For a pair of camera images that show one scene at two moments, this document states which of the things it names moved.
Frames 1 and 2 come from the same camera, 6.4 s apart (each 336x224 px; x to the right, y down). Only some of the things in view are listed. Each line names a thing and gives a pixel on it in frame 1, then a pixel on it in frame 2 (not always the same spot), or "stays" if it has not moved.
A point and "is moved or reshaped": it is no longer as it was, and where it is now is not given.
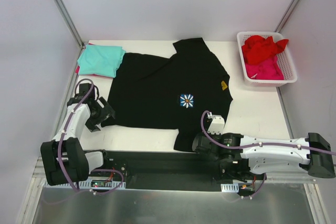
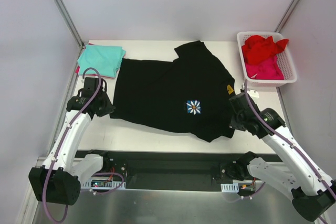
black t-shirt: x=153 y=92 is moved or reshaped
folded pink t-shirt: x=77 y=70 stays
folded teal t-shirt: x=101 y=60 stays
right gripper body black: x=199 y=145 → x=234 y=120
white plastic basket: x=285 y=60 stays
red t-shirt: x=257 y=50 stays
